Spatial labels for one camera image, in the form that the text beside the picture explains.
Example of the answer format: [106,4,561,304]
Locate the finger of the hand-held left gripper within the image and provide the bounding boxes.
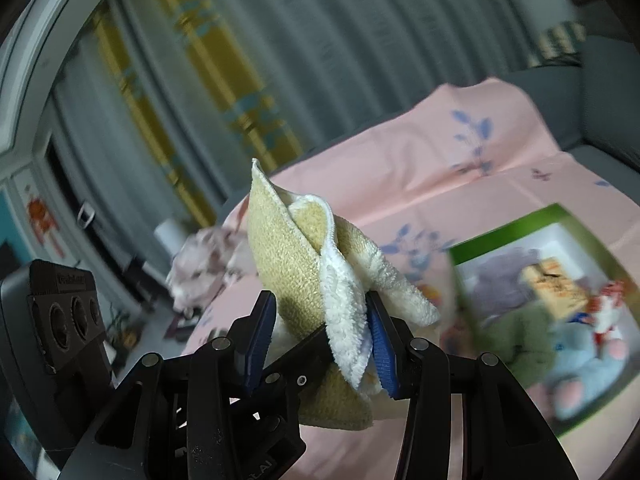
[220,385,307,480]
[227,325,341,411]

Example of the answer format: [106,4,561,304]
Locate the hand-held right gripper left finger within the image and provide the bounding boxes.
[57,290,278,480]

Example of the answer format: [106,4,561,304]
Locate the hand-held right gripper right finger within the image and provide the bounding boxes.
[364,291,581,480]

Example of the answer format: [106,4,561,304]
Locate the beige and white towel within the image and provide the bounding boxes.
[247,158,442,433]

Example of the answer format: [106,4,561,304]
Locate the green cloth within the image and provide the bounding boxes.
[477,305,558,386]

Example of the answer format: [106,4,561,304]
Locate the purple towel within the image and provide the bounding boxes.
[472,249,543,321]

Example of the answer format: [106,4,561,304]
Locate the green cardboard box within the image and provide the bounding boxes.
[447,203,640,436]

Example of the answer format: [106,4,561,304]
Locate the beige snack packet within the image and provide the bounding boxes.
[520,257,588,321]

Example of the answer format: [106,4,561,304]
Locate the blue elephant plush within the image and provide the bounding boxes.
[542,320,631,421]

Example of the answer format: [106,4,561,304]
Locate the red and white toy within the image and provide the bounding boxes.
[585,280,631,346]

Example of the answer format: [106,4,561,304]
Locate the dark flat boxes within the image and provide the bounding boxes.
[167,310,201,341]

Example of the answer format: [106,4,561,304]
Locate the white cylinder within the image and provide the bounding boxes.
[154,219,188,253]

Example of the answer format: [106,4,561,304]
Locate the pink printed tablecloth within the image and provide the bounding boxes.
[182,77,640,480]

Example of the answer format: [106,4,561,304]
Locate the grey curtain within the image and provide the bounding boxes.
[45,0,576,241]

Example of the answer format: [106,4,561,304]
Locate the grey sofa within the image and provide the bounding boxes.
[500,35,640,181]

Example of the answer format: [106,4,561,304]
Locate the striped cushion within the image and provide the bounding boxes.
[527,21,587,68]

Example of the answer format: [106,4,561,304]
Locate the wall poster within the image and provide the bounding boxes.
[0,167,76,266]

